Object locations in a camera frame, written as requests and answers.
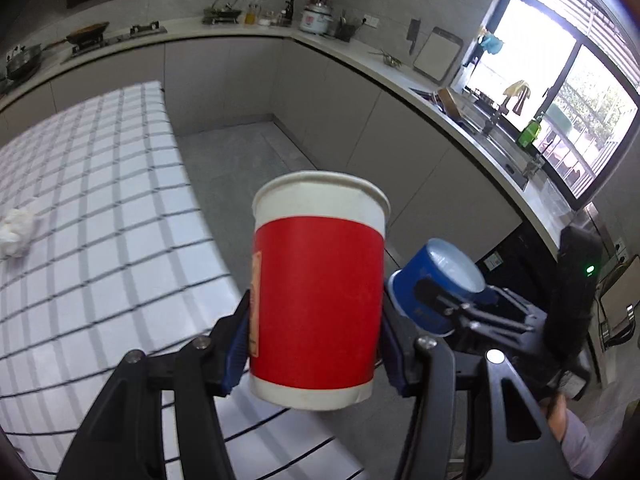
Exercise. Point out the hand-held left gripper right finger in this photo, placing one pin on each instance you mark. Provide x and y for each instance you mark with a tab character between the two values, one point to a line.
392	355

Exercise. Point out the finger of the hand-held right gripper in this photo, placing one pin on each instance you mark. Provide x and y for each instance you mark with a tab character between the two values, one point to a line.
435	295
505	300

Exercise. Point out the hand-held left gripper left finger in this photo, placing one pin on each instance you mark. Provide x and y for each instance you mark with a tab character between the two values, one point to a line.
237	347

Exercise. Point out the blue paper cup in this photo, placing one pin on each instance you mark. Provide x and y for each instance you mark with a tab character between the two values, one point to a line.
445	265

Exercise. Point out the red paper cup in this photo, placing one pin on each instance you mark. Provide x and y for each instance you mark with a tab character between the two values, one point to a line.
320	285

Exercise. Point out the person's right forearm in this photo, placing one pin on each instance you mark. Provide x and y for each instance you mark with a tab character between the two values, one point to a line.
585	445

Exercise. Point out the black built-in appliance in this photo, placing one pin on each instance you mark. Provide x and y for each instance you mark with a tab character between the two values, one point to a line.
520	270

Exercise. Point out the chair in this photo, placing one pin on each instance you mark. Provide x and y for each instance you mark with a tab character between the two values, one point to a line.
617	305

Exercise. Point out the steel sink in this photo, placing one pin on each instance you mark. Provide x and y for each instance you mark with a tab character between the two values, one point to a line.
500	152

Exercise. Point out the green bottle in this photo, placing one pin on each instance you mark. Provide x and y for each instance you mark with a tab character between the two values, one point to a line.
529	134

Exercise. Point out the sink faucet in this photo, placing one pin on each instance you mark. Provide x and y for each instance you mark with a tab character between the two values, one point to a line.
497	112

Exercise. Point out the brown box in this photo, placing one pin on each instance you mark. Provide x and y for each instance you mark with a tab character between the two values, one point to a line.
451	102

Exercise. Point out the yellow rubber gloves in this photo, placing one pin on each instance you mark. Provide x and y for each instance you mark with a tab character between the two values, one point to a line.
517	92

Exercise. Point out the kitchen counter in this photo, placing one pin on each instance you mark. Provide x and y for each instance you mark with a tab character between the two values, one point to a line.
350	100

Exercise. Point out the white cutting board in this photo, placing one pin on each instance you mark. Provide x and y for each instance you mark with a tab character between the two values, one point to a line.
436	55

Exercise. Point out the green vegetable sprig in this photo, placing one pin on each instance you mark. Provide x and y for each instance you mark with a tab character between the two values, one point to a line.
390	58

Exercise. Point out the white crumpled tissue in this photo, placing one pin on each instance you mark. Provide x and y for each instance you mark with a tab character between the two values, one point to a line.
17	232

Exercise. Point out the window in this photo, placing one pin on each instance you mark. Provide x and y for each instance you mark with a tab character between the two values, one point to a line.
550	35

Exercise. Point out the blue cloth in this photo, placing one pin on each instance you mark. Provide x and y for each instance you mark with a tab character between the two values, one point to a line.
491	42

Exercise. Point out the cleaver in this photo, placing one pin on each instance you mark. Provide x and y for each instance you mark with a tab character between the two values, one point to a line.
414	35

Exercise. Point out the black utensil holder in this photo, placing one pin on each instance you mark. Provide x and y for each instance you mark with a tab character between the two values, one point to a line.
345	30

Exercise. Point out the white rice cooker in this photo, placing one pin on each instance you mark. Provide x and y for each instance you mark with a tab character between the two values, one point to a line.
316	19

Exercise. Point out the dark glass bottle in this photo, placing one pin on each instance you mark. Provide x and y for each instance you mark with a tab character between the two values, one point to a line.
290	10

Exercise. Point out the gas stove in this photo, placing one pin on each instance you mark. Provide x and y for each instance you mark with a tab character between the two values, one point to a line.
145	31

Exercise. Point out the yellow oil bottle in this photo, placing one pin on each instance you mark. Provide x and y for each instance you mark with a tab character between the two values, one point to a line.
251	15

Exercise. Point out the wok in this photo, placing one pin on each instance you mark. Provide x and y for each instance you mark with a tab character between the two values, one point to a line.
87	34

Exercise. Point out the grey pot with lid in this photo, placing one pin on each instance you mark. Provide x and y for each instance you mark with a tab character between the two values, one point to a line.
22	62

